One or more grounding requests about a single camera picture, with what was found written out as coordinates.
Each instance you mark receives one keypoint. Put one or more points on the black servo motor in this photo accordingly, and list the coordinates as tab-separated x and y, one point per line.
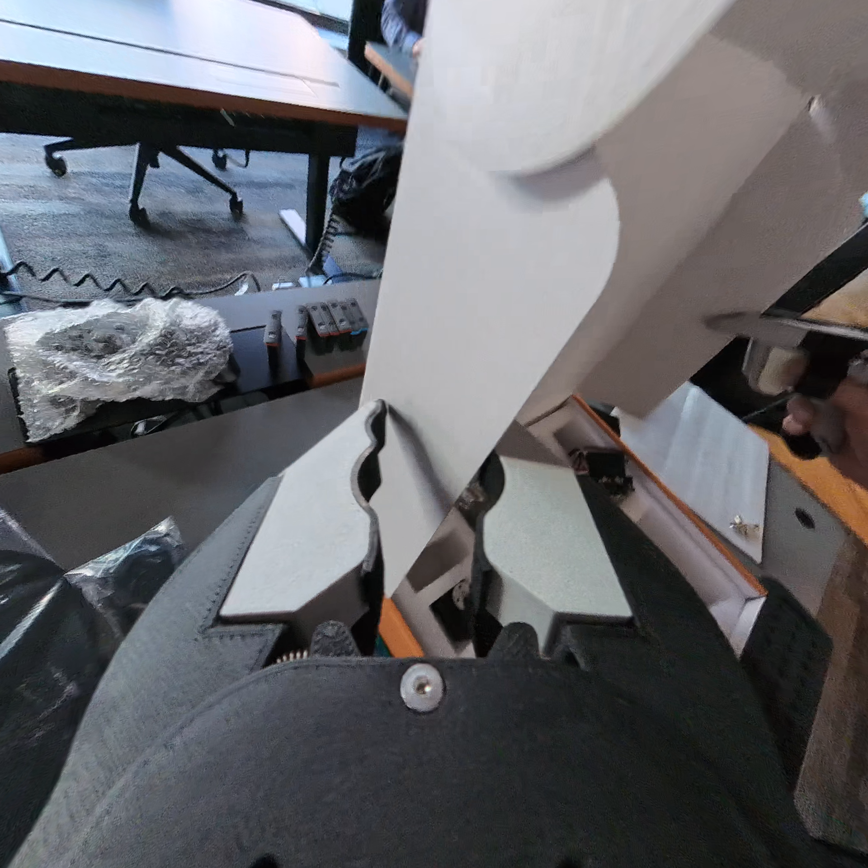
454	610

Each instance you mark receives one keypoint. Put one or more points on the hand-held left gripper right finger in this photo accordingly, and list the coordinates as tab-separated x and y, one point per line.
556	549

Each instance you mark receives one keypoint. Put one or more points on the black office chair base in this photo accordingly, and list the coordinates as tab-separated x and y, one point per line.
176	169

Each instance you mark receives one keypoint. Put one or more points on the bubble wrap bundle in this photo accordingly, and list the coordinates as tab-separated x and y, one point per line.
115	366

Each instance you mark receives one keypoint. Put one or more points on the black backpack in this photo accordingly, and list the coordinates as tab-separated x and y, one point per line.
366	190

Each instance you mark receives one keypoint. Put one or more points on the person's right hand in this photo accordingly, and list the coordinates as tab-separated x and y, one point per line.
847	441

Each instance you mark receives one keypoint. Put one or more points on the small metal wing nut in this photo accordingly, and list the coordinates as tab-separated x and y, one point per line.
744	525

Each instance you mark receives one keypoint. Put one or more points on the row of black red batteries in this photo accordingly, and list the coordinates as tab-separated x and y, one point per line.
332	322

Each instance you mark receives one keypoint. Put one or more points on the small bag of black parts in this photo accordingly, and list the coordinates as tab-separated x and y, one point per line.
129	563

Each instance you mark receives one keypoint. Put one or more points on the dark perforated chair seat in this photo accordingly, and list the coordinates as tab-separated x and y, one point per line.
786	664

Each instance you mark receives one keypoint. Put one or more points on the large clear bag dark contents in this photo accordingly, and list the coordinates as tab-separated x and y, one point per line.
41	644

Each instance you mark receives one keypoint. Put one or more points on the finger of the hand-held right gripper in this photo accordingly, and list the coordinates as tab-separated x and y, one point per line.
827	275
780	327

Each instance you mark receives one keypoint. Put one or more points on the white cardboard box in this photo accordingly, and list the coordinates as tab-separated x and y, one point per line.
508	305

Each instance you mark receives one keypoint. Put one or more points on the black robot claw with servo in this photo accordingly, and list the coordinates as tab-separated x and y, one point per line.
607	471

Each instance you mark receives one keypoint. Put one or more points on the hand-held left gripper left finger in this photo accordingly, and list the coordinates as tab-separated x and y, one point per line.
305	536

